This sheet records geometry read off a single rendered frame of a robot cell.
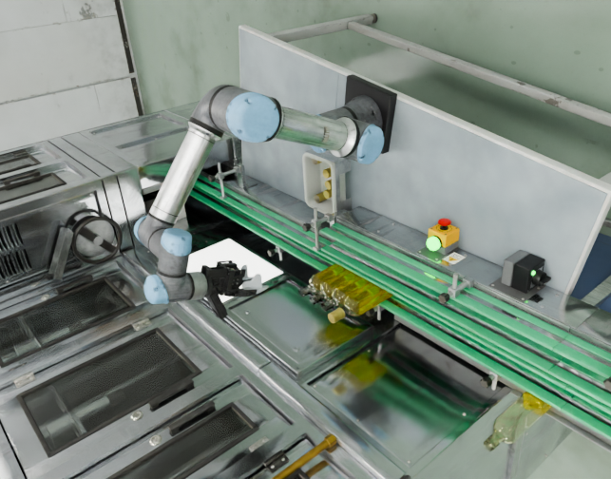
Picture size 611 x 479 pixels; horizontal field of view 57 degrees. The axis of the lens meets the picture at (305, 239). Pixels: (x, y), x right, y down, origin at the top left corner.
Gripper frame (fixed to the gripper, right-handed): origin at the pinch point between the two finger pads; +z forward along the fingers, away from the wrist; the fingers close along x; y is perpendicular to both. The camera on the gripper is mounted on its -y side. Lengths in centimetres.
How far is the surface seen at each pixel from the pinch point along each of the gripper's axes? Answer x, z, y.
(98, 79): 378, 97, 18
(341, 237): 6.2, 37.9, 11.5
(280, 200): 59, 53, 8
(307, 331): 1.3, 26.7, -20.6
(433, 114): -14, 42, 58
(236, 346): 12.0, 6.0, -28.4
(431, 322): -32, 46, -4
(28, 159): 157, -19, -3
